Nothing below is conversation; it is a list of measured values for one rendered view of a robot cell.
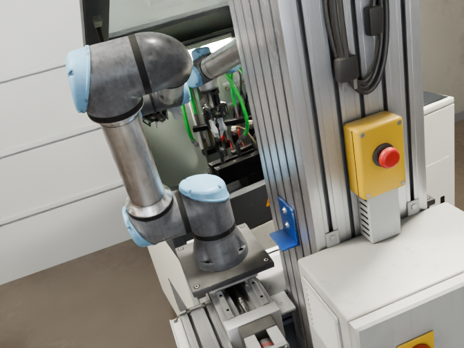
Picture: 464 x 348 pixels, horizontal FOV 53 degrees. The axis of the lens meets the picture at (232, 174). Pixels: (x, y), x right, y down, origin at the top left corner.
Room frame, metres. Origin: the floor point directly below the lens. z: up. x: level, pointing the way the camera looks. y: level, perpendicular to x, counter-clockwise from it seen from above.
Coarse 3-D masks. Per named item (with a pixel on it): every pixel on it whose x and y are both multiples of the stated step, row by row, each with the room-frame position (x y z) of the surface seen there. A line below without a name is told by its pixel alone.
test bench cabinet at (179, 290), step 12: (156, 252) 1.96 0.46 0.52; (168, 252) 1.60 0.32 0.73; (168, 264) 1.70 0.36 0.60; (180, 264) 1.44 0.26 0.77; (168, 276) 1.82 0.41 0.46; (180, 276) 1.51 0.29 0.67; (168, 288) 1.96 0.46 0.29; (180, 288) 1.60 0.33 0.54; (180, 300) 1.70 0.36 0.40; (192, 300) 1.44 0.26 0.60
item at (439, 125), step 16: (432, 112) 1.88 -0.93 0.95; (448, 112) 1.90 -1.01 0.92; (432, 128) 1.87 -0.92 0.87; (448, 128) 1.90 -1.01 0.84; (432, 144) 1.87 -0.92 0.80; (448, 144) 1.90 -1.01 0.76; (432, 160) 1.87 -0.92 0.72; (448, 160) 1.90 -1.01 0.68; (432, 176) 1.87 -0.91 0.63; (448, 176) 1.90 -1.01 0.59; (432, 192) 1.86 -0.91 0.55; (448, 192) 1.90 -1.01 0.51
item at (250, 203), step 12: (264, 180) 1.60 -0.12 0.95; (240, 192) 1.56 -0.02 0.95; (252, 192) 1.55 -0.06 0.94; (264, 192) 1.57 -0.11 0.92; (240, 204) 1.53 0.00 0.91; (252, 204) 1.55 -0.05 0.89; (264, 204) 1.57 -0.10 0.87; (240, 216) 1.53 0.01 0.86; (252, 216) 1.55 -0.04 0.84; (264, 216) 1.56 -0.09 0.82
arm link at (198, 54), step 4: (196, 48) 1.77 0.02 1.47; (200, 48) 1.75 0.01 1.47; (204, 48) 1.73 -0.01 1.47; (208, 48) 1.73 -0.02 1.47; (192, 52) 1.74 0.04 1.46; (196, 52) 1.72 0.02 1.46; (200, 52) 1.72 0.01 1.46; (204, 52) 1.72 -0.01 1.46; (208, 52) 1.73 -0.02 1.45; (192, 56) 1.74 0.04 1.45; (196, 56) 1.72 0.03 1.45; (200, 56) 1.71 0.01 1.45; (204, 56) 1.71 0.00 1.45; (196, 60) 1.72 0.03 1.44; (200, 60) 1.72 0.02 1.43
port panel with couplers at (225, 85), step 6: (240, 66) 2.16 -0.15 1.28; (234, 72) 2.15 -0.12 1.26; (240, 72) 2.16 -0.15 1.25; (222, 78) 2.13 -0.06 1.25; (234, 78) 2.15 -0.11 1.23; (222, 84) 2.12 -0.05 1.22; (228, 84) 2.13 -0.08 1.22; (222, 90) 2.12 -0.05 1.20; (228, 90) 2.10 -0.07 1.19; (228, 96) 2.13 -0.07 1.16; (228, 102) 2.13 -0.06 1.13; (228, 108) 2.12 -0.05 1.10; (240, 114) 2.14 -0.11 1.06
